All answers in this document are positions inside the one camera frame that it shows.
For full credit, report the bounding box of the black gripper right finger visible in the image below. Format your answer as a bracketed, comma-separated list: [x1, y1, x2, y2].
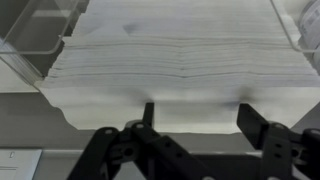
[236, 103, 320, 180]

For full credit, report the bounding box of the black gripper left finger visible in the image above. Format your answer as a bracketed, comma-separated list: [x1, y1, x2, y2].
[66, 101, 214, 180]

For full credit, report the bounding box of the white tissue pile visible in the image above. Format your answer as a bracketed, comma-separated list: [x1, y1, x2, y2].
[39, 0, 320, 91]

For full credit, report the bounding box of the clear acrylic tissue holder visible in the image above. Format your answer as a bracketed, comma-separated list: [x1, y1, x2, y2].
[0, 0, 320, 86]

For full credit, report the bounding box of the white paper sheet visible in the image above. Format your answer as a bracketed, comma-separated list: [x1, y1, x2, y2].
[0, 148, 43, 180]

